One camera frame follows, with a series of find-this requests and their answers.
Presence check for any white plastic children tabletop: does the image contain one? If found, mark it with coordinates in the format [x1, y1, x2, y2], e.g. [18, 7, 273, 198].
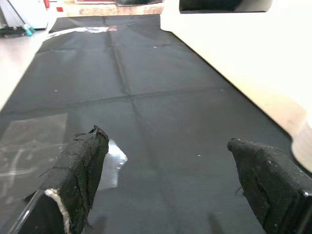
[159, 0, 312, 171]

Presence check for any white appliance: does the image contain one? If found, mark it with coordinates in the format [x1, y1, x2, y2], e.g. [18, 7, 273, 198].
[0, 0, 50, 29]

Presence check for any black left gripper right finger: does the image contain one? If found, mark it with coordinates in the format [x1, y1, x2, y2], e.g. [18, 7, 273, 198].
[227, 137, 312, 234]

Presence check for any broom with teal head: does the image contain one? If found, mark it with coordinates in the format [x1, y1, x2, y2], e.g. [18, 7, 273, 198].
[21, 0, 37, 37]

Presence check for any black tablecloth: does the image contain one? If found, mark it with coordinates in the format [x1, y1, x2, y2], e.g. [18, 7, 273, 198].
[0, 14, 312, 234]

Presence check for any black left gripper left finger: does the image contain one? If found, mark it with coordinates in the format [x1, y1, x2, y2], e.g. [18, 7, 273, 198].
[7, 125, 110, 234]

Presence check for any black dustpan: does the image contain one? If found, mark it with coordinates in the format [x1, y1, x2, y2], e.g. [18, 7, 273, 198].
[0, 25, 25, 38]

